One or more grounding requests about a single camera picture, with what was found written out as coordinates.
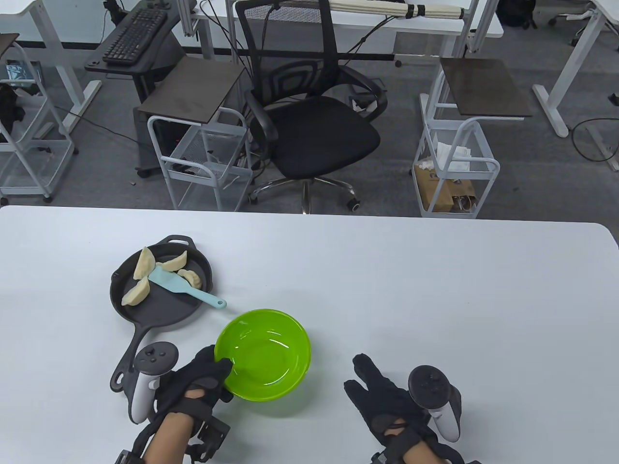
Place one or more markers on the black and white right controller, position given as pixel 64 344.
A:
pixel 428 384

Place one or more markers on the black keyboard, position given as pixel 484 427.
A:
pixel 135 36

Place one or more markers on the pale cream dumpling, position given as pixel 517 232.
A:
pixel 136 292
pixel 174 262
pixel 190 279
pixel 144 263

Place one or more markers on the dark keyboard stand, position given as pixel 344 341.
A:
pixel 164 53

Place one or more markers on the person's right forearm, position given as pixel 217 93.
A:
pixel 418 456

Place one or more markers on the brown paper bag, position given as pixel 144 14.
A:
pixel 437 191

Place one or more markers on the black mesh office chair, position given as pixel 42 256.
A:
pixel 319 135

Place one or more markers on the white cart with dark top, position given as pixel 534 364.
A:
pixel 483 87
pixel 8 43
pixel 193 87

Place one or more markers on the black computer tower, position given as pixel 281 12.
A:
pixel 145 145

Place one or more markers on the white paper sheets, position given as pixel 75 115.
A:
pixel 447 154

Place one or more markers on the green plastic bowl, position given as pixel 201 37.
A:
pixel 271 353

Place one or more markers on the white desk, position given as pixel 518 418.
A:
pixel 551 111
pixel 425 26
pixel 14 9

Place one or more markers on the person's left hand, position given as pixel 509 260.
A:
pixel 193 377

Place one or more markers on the black backpack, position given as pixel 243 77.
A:
pixel 515 12

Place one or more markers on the black cast iron frying pan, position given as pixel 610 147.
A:
pixel 164 314

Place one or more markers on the light blue dessert spatula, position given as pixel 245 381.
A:
pixel 167 282

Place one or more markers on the black and white left controller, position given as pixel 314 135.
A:
pixel 154 357

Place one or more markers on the black and white controller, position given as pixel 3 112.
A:
pixel 428 384
pixel 154 357

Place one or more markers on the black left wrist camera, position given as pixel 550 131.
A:
pixel 210 435

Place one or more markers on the person's right hand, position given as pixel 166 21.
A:
pixel 382 401

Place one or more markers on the silver foil packet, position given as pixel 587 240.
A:
pixel 19 72

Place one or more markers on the person's left forearm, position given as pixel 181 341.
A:
pixel 167 440

